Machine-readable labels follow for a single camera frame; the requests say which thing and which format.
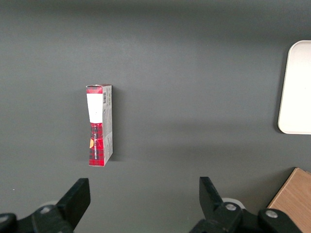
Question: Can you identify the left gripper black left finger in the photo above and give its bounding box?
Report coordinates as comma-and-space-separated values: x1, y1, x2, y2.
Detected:
0, 178, 91, 233

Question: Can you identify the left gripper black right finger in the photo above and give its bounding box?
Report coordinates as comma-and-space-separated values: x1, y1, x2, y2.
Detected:
188, 176, 303, 233

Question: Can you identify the white rectangular tray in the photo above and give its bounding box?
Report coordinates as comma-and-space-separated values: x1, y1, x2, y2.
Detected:
277, 40, 311, 135

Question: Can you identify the red plaid cardboard box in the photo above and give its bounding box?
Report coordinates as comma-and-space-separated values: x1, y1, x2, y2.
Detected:
86, 84, 114, 167

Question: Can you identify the wooden two-drawer cabinet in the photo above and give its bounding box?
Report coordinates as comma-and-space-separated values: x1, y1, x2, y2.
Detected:
267, 167, 311, 233

